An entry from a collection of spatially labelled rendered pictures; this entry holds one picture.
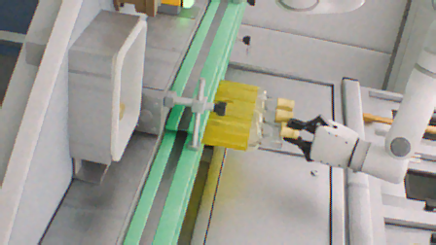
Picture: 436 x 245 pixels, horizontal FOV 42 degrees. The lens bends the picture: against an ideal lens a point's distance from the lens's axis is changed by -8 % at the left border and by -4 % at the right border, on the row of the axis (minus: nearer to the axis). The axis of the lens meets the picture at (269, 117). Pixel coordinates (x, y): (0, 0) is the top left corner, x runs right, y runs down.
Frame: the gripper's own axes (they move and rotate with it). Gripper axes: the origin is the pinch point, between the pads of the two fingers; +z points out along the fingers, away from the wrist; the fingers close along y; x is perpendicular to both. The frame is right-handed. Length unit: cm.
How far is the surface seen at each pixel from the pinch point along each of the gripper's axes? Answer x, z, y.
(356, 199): 0.2, -19.6, -12.9
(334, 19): -573, 97, -204
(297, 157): -8.0, -0.8, -12.6
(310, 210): 10.4, -10.5, -12.6
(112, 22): 37, 29, 34
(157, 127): 28.0, 22.4, 8.1
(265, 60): -552, 169, -280
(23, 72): 53, 36, 28
